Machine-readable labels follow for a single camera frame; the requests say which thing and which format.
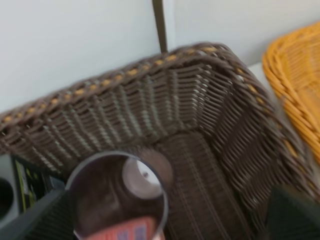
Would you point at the dark brown wicker basket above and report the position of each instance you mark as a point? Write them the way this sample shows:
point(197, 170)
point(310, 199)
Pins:
point(198, 105)

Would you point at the dark green pump bottle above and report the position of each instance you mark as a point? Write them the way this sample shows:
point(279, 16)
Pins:
point(21, 185)

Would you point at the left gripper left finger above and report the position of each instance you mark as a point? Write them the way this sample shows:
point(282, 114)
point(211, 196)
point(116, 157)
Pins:
point(50, 218)

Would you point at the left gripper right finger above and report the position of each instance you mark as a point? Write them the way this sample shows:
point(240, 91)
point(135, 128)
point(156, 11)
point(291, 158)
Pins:
point(292, 215)

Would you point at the pink lotion bottle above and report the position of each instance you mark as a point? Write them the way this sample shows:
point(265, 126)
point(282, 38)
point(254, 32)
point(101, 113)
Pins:
point(142, 228)

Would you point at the light orange wicker basket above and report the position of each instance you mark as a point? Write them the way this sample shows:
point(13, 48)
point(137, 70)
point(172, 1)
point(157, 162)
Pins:
point(291, 65)

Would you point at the translucent purple plastic cup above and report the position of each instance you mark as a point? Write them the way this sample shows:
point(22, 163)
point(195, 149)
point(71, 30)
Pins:
point(116, 186)

